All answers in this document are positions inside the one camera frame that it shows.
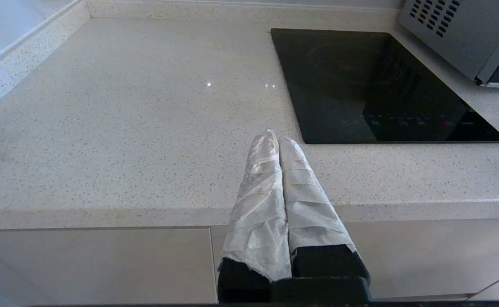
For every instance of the left gripper left finger wrapped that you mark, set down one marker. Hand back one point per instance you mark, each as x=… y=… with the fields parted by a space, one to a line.
x=258 y=213

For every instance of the left gripper right finger wrapped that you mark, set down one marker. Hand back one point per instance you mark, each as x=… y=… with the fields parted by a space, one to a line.
x=313 y=221

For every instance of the silver black microwave oven body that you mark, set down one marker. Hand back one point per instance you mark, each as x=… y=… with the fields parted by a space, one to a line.
x=450 y=38

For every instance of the beige cabinet front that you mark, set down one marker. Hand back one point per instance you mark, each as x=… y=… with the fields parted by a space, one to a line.
x=104 y=268
x=424 y=256

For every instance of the black glass induction cooktop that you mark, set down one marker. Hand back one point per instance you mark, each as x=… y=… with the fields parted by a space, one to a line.
x=373 y=89

